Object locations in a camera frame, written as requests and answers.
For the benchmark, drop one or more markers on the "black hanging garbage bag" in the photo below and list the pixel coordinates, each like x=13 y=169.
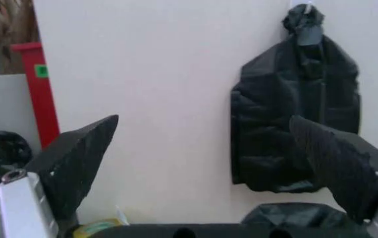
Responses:
x=296 y=104

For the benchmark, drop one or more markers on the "red post with green label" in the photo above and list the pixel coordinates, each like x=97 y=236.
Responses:
x=40 y=86

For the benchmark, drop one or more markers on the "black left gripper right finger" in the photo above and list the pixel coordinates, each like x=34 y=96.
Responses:
x=337 y=161

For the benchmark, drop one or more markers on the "black crumpled garbage bag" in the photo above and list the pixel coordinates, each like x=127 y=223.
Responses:
x=0 y=153

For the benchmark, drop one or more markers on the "brown dried branches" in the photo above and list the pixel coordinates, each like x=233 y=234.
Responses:
x=8 y=29

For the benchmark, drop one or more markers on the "small white wall hook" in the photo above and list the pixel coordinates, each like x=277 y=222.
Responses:
x=308 y=3

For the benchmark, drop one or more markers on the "yellow and white wrapper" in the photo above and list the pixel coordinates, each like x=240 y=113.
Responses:
x=101 y=223

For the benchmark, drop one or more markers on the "black bag-lined trash bin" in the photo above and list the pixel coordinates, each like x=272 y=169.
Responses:
x=291 y=218

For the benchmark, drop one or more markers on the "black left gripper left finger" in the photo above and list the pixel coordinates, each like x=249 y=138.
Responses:
x=73 y=158

